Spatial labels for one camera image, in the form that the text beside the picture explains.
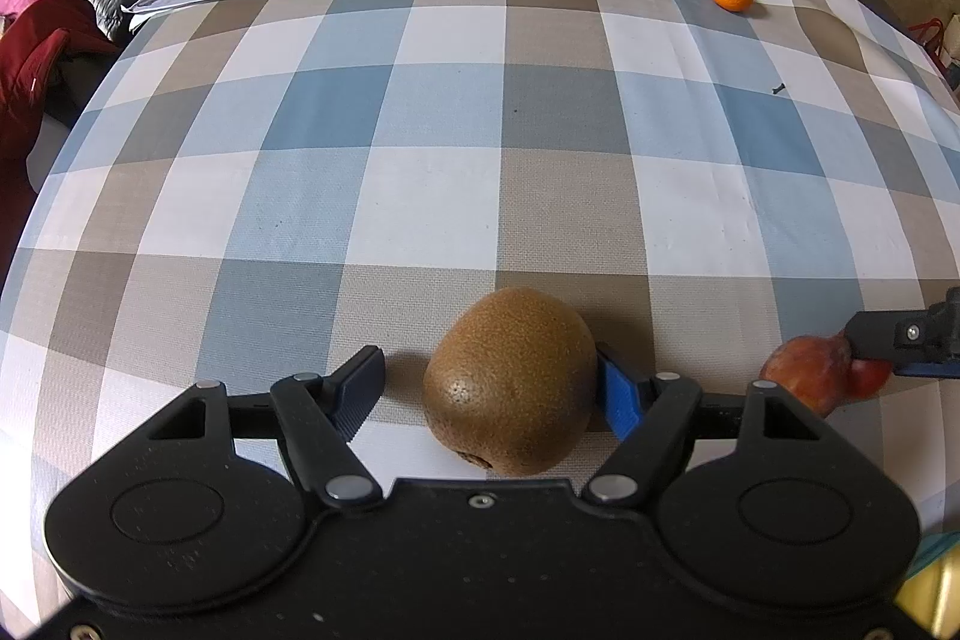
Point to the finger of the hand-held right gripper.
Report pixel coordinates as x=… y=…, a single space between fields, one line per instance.
x=911 y=332

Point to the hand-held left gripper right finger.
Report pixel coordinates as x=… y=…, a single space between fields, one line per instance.
x=621 y=396

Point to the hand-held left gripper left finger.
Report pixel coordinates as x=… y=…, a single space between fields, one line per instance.
x=358 y=389

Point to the brown kiwi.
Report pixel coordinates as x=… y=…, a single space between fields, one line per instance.
x=510 y=381

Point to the yellow-red plum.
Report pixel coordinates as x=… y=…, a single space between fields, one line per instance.
x=806 y=374

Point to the gold tray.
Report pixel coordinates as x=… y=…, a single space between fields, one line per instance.
x=934 y=602

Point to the checkered tablecloth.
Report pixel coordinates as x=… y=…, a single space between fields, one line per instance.
x=375 y=160

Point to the red and white bag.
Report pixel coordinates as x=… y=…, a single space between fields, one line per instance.
x=937 y=55

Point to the red cloth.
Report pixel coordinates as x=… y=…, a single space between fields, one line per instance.
x=37 y=78

